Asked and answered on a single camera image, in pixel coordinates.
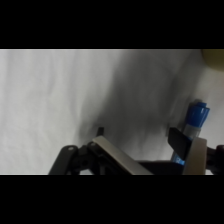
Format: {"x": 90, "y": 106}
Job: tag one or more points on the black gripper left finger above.
{"x": 116, "y": 156}

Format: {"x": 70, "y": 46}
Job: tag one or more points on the blue marker pen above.
{"x": 195, "y": 125}

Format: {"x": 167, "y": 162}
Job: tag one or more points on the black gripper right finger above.
{"x": 193, "y": 151}

